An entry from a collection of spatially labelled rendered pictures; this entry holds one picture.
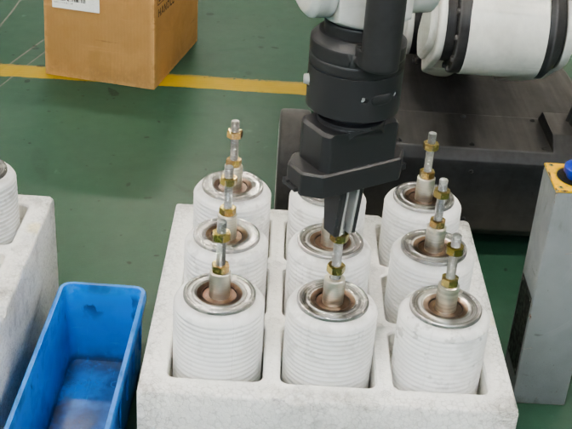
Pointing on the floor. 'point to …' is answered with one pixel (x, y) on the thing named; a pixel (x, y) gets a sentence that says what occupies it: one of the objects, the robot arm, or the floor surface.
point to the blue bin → (83, 360)
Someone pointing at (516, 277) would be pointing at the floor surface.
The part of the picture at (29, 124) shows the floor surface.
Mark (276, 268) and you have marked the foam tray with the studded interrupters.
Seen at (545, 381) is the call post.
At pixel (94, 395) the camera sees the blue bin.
